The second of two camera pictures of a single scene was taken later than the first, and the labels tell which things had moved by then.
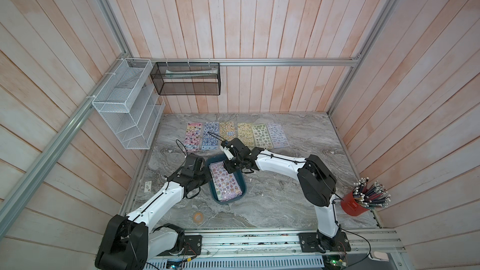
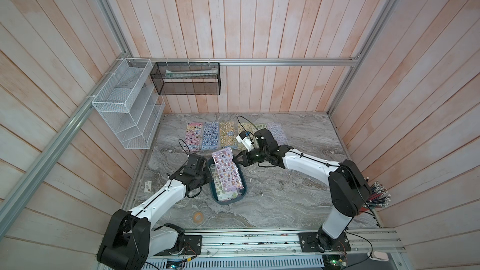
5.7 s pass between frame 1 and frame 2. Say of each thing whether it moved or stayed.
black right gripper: moved
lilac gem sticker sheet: stayed
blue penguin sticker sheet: stayed
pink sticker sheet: stayed
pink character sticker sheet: moved
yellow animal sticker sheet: stayed
